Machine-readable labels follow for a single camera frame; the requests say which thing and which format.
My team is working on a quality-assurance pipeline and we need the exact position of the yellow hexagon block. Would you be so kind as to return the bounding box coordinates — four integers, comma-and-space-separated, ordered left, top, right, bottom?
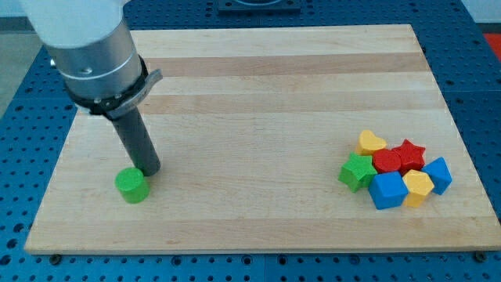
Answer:
402, 170, 434, 208

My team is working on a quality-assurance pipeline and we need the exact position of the red cylinder block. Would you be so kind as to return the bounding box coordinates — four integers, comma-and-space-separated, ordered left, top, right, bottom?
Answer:
373, 149, 402, 173

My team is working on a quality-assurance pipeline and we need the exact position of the red object at edge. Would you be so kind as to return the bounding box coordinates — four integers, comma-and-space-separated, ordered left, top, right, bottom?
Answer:
483, 33, 501, 60

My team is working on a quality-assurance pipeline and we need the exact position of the green cylinder block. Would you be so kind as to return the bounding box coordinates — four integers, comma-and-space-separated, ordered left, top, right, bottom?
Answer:
114, 167, 150, 204

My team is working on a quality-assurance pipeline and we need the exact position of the blue cube block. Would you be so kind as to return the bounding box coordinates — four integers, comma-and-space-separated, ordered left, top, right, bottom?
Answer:
369, 172, 409, 210

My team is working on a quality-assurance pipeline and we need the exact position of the dark robot base mount plate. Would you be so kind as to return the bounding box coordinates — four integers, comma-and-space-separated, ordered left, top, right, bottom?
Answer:
215, 0, 303, 13

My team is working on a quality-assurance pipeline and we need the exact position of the grey cylindrical pointer tool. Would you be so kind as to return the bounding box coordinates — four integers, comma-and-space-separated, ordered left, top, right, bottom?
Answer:
112, 107, 161, 176

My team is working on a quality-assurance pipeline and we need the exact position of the blue triangle block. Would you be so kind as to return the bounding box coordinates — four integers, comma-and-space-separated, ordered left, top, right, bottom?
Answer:
421, 157, 452, 195

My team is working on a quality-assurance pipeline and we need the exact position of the red star block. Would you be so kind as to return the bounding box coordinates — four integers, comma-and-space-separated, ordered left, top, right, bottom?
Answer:
391, 139, 426, 175

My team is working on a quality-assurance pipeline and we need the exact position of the wooden board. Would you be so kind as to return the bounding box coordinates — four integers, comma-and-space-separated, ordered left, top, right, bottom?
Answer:
24, 24, 500, 255

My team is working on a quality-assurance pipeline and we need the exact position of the yellow heart block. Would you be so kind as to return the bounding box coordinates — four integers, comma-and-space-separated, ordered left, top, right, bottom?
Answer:
355, 129, 387, 156

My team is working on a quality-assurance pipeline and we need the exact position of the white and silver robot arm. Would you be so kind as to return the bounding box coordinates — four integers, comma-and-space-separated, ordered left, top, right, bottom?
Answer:
20, 0, 162, 120

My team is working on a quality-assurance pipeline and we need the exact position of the green star block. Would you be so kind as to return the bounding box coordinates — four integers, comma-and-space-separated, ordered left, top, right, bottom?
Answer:
338, 152, 377, 193

